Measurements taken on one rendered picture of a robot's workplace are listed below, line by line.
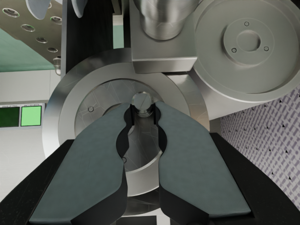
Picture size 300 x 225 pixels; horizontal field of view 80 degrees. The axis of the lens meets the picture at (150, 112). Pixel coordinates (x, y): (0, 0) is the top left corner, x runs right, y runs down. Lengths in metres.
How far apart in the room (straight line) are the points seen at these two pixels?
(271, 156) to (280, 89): 0.11
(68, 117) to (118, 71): 0.06
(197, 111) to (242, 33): 0.09
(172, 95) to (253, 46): 0.09
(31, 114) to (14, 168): 0.15
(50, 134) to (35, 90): 3.29
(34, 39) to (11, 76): 3.27
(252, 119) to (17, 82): 3.56
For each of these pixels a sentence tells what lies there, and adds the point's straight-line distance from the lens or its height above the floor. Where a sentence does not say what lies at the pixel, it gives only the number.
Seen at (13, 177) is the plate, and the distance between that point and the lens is 0.62.
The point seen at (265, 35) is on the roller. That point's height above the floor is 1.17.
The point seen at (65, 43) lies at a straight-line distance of 0.21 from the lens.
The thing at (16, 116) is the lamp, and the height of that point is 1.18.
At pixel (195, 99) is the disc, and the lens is 0.17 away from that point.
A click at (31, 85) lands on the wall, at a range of 3.53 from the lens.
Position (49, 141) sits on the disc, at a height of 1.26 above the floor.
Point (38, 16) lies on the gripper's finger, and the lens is 0.22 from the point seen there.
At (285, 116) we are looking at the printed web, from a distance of 0.26.
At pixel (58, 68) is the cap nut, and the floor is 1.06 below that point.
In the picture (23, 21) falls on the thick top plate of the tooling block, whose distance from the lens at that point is 0.45.
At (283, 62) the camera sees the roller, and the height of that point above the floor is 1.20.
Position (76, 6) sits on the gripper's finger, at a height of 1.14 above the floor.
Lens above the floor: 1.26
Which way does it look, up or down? 8 degrees down
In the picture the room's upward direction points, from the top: 177 degrees clockwise
